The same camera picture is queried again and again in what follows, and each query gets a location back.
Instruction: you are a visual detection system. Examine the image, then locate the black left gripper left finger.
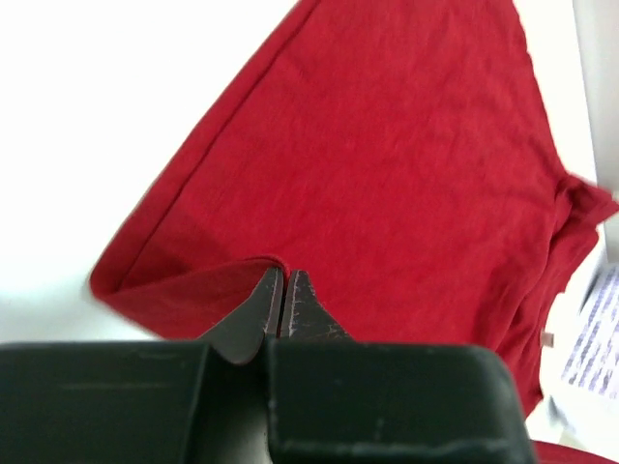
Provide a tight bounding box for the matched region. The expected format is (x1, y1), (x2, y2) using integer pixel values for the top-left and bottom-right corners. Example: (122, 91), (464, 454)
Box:
(1, 268), (283, 463)

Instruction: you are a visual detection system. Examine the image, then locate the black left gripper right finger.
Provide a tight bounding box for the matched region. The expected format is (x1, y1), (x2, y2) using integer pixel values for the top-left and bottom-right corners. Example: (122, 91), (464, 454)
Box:
(265, 271), (538, 463)

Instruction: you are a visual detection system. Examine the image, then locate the red t shirt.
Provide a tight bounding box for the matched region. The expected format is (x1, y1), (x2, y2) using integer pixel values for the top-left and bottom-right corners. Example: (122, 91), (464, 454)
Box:
(89, 1), (618, 414)

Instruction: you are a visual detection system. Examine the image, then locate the white plastic basket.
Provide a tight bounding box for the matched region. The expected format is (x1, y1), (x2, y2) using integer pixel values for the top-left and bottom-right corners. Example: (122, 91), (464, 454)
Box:
(561, 264), (618, 400)

